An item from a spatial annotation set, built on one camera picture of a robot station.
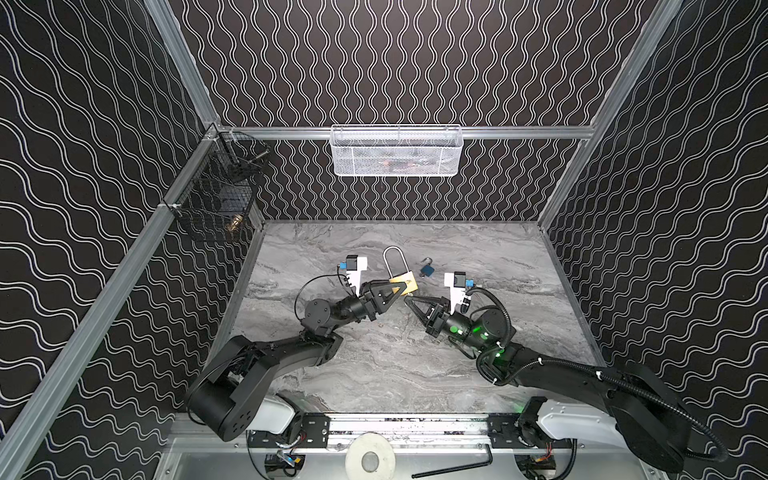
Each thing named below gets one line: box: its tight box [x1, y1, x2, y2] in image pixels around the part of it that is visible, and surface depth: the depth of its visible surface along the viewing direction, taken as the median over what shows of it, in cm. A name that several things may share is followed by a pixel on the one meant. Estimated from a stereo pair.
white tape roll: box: [345, 432, 397, 480], surface depth 72 cm
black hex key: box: [411, 444, 494, 479], surface depth 72 cm
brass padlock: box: [383, 245, 418, 296], surface depth 68 cm
